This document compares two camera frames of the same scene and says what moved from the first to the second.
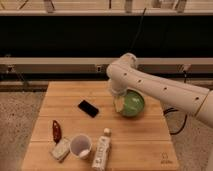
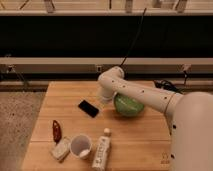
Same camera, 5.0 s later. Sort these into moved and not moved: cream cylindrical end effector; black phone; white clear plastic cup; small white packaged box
Moved: cream cylindrical end effector
Not moved: black phone; small white packaged box; white clear plastic cup
